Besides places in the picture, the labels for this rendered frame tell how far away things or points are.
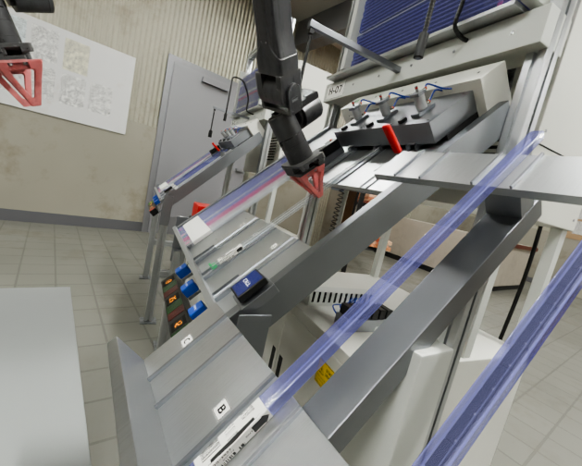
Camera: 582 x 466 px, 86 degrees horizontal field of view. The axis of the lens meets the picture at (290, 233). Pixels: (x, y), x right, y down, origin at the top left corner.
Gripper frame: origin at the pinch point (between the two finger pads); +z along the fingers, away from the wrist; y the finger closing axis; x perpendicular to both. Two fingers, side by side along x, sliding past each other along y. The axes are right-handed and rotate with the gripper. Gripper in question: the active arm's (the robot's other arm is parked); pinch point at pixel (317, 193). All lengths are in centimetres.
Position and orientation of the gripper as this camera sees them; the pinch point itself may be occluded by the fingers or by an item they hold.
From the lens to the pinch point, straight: 74.0
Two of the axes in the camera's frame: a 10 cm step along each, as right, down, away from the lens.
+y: -4.3, -2.2, 8.8
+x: -7.9, 5.7, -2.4
